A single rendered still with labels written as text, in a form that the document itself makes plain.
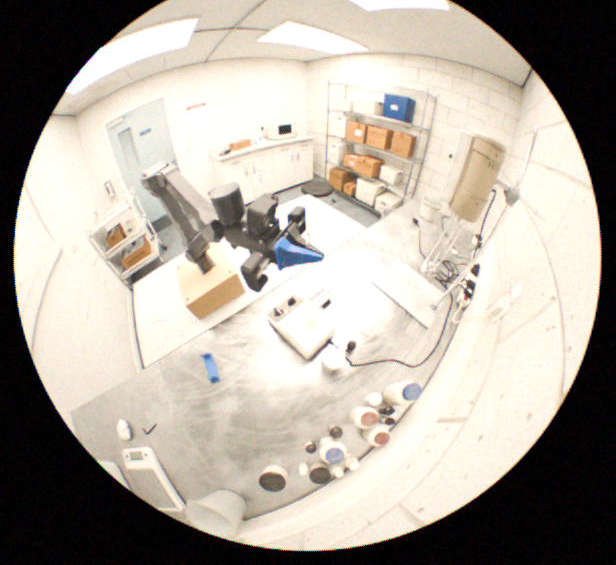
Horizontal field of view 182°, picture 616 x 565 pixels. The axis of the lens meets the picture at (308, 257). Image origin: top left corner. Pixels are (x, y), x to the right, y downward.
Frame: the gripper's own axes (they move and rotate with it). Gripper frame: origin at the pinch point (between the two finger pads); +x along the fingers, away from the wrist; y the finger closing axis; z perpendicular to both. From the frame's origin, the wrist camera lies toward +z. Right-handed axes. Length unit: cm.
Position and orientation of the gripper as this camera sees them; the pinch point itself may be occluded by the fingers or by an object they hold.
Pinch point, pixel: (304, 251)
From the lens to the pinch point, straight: 31.6
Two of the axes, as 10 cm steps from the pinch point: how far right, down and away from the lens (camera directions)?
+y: 4.2, -6.6, 6.2
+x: 9.1, 2.8, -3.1
